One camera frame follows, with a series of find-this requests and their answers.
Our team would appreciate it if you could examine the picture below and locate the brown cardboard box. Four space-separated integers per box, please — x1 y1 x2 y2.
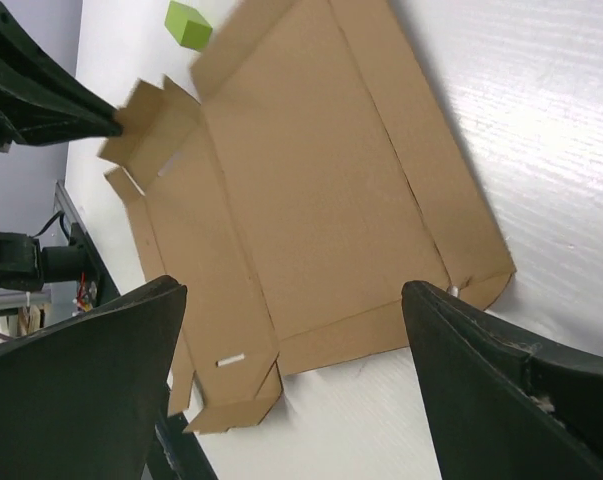
100 0 515 434

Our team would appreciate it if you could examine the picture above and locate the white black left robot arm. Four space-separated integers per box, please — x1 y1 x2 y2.
0 2 123 292

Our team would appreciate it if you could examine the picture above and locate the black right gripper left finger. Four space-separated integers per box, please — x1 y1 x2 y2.
0 275 187 479

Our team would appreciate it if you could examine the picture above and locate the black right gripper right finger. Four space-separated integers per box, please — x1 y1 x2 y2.
402 281 603 479

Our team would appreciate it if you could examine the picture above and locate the green wooden block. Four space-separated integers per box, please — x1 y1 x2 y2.
164 1 213 51

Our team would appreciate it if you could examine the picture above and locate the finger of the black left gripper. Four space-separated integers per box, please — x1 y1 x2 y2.
0 1 115 113
0 58 123 150

